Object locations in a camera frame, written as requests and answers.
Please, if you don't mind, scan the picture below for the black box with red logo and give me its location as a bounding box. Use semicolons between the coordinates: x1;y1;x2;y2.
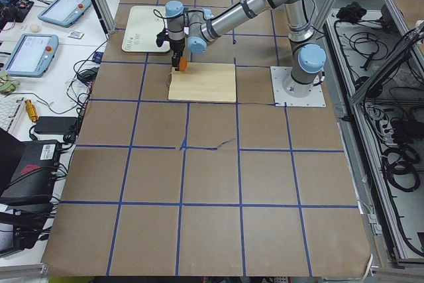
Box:
1;135;61;206

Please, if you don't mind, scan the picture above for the cream tray with bear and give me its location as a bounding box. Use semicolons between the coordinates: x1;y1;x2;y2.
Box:
121;6;170;53

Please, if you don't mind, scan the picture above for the small white card box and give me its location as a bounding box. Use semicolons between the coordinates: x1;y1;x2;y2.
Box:
68;31;84;39

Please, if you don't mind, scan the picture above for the blue teach pendant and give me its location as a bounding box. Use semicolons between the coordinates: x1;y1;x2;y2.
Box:
5;33;59;78
38;0;91;27

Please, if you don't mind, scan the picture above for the light wooden cutting board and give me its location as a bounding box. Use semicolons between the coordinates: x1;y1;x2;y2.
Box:
168;62;237;103

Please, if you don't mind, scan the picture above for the white keyboard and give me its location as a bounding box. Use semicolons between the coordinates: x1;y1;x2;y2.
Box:
0;95;25;134

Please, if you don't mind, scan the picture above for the upper blue teach pendant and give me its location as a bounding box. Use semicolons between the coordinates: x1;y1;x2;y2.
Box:
38;0;91;27

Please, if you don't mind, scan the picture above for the small cream ball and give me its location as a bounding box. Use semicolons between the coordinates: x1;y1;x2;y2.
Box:
30;24;40;32

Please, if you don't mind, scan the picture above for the orange fruit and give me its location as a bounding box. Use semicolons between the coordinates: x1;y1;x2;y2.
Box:
178;57;187;72

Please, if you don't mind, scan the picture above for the gold metal cylinder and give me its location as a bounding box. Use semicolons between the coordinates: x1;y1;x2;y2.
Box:
25;99;38;123

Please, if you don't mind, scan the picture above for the lower blue teach pendant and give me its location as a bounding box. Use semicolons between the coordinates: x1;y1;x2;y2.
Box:
5;33;59;78

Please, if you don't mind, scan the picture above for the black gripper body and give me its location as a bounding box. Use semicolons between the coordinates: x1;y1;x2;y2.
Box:
170;39;186;64

